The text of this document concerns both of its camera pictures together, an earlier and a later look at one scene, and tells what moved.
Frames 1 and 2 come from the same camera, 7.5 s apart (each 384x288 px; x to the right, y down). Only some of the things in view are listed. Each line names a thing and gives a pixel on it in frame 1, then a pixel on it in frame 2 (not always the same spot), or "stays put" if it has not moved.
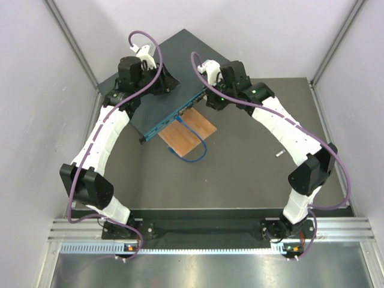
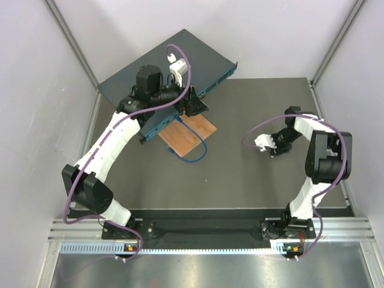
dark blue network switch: [185, 59] stays put
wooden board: [180, 139] stays put
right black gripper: [211, 102] -> [279, 150]
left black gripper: [166, 82] -> [192, 105]
